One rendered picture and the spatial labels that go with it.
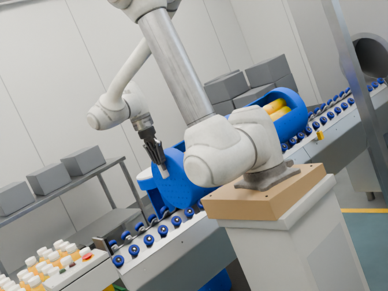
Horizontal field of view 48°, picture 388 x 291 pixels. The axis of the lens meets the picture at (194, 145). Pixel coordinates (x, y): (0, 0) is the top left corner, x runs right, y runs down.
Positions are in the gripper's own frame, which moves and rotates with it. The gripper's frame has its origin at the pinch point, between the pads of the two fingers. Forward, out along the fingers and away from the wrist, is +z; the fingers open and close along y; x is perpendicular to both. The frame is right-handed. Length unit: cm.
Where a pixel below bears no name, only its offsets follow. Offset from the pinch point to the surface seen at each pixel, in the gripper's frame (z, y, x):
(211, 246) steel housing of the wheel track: 37.8, 10.3, 0.8
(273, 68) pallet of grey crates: 7, -201, 313
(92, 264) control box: 7, 32, -55
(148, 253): 23.8, 9.6, -27.0
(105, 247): 14.3, 3.0, -39.1
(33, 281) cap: 7, 13, -69
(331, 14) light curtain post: -33, 32, 108
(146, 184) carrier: 16, -60, 20
